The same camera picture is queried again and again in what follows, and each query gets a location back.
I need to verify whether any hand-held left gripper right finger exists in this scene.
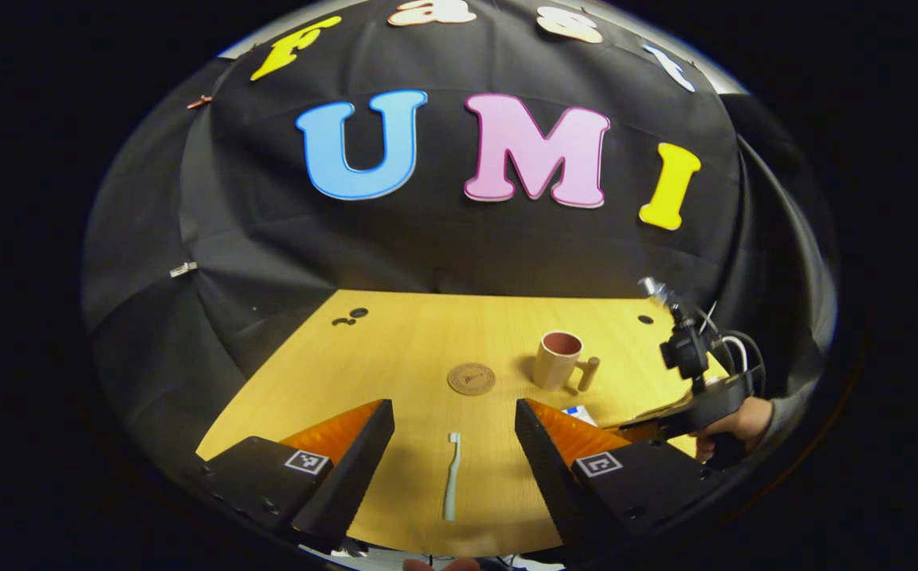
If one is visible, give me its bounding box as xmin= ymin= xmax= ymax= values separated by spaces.
xmin=515 ymin=398 xmax=733 ymax=556

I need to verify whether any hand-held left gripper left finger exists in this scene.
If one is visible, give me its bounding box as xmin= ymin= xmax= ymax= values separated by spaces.
xmin=195 ymin=399 xmax=396 ymax=552

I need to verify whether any pale green toothbrush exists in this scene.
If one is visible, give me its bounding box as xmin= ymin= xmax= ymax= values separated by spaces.
xmin=443 ymin=432 xmax=462 ymax=522

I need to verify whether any beige cup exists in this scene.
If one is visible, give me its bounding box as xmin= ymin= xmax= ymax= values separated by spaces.
xmin=532 ymin=331 xmax=601 ymax=393

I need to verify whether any wooden desktop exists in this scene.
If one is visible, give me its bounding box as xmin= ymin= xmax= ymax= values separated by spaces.
xmin=195 ymin=289 xmax=733 ymax=556

